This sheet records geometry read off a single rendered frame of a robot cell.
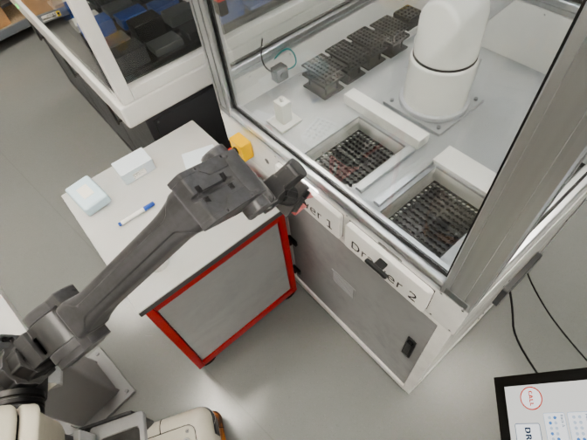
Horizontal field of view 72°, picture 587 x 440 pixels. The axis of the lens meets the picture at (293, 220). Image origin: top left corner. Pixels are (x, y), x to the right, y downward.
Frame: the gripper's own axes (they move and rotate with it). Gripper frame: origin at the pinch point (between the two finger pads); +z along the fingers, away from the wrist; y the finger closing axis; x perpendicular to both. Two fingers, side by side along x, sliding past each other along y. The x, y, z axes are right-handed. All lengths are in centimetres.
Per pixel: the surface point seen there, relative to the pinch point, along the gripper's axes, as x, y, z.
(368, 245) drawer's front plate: -22.1, 1.5, 2.7
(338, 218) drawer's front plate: -10.6, 1.7, 2.0
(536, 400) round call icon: -70, 4, -9
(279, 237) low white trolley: 14.8, -24.6, 24.9
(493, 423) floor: -80, -39, 87
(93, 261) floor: 105, -115, 26
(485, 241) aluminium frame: -46, 22, -18
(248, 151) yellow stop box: 32.9, -2.6, 4.8
